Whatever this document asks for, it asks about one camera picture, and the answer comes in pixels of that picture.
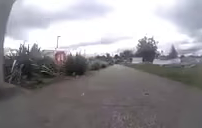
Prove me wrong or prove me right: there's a row of bushes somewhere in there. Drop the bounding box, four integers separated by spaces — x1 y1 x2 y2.
3 42 114 88

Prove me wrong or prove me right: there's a grey asphalt path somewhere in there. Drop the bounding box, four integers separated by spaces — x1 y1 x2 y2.
0 63 202 128

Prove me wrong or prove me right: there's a white building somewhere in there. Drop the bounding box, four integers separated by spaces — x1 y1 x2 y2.
131 56 144 65

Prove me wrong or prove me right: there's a red sign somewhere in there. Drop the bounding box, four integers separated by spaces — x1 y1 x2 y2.
54 50 67 66

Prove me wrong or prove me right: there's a large dark tree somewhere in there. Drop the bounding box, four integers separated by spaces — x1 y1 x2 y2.
134 35 160 64

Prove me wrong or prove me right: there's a street lamp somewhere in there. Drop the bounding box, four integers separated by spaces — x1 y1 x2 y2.
55 35 62 50

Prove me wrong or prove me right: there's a long pale building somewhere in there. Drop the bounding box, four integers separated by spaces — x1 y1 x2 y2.
152 58 182 66

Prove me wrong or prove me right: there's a small conical tree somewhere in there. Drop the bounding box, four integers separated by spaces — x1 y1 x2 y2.
168 44 179 60

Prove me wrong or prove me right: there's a grass verge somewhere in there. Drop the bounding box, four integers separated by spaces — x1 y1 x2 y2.
125 62 202 95

